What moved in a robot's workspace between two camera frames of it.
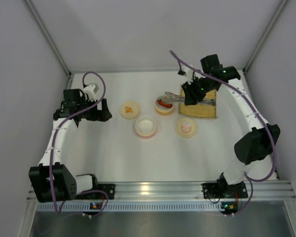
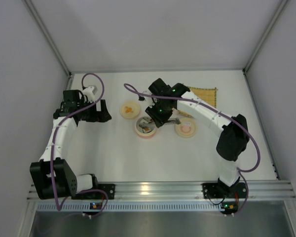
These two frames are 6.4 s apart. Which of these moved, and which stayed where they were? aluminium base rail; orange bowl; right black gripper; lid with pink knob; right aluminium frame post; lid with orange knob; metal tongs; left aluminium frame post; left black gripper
Moved: right black gripper; metal tongs; orange bowl
Stayed: left aluminium frame post; aluminium base rail; lid with orange knob; right aluminium frame post; lid with pink knob; left black gripper
